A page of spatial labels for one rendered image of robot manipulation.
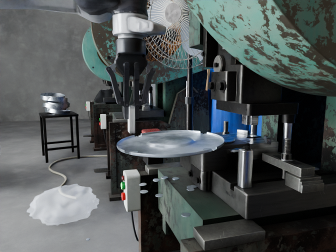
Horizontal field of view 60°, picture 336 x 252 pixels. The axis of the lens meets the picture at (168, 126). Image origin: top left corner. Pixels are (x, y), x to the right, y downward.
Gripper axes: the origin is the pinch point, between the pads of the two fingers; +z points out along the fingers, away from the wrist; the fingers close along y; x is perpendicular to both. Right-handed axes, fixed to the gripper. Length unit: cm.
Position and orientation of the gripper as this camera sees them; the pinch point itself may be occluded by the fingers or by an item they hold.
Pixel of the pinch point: (131, 119)
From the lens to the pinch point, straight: 76.8
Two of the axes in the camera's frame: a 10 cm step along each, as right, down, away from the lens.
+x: 2.8, 1.5, -9.5
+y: -9.6, 0.3, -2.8
